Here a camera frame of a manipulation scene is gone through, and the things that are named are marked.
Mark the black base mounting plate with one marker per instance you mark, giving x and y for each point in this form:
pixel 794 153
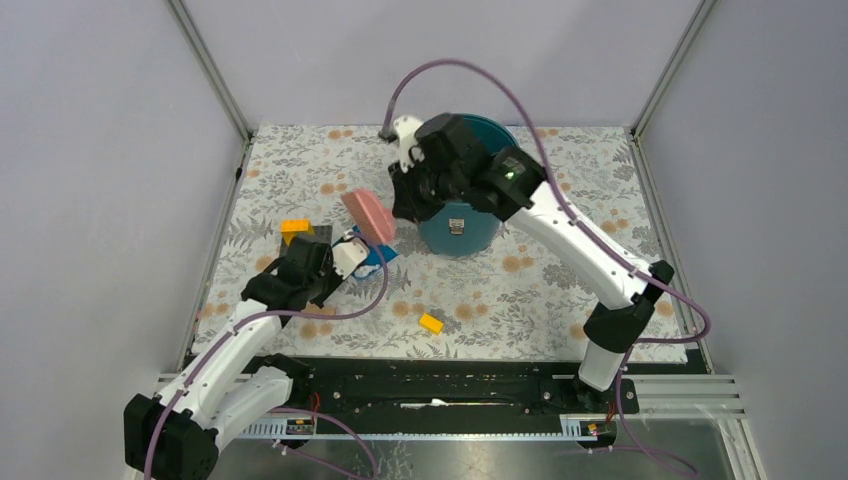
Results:
pixel 433 397

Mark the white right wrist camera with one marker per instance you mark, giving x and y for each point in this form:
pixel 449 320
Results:
pixel 410 153

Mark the teal plastic bucket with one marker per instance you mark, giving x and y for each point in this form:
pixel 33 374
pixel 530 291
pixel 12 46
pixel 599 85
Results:
pixel 458 230

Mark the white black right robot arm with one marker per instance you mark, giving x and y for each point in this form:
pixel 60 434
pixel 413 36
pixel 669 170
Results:
pixel 627 287

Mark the blue plastic dustpan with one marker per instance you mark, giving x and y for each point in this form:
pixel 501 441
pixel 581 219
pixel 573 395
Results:
pixel 375 253

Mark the pink hand brush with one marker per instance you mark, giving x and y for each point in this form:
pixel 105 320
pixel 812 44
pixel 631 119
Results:
pixel 374 220

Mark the white crumpled paper scrap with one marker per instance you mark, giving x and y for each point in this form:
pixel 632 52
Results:
pixel 365 271

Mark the yellow rectangular block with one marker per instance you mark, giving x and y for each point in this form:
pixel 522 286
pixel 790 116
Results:
pixel 431 324

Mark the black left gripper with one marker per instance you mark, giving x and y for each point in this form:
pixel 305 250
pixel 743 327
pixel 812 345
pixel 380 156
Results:
pixel 328 262

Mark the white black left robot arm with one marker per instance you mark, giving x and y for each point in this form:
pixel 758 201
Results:
pixel 179 432

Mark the yellow toy brick house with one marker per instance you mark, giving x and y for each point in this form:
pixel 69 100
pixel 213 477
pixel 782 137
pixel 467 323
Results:
pixel 291 228

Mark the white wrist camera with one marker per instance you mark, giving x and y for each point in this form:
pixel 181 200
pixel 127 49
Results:
pixel 410 153
pixel 348 256

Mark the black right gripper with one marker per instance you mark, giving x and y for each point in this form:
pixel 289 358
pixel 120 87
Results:
pixel 407 204

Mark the tan wooden block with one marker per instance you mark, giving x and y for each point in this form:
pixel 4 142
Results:
pixel 314 309

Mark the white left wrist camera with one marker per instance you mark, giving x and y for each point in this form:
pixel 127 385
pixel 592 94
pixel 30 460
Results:
pixel 348 256

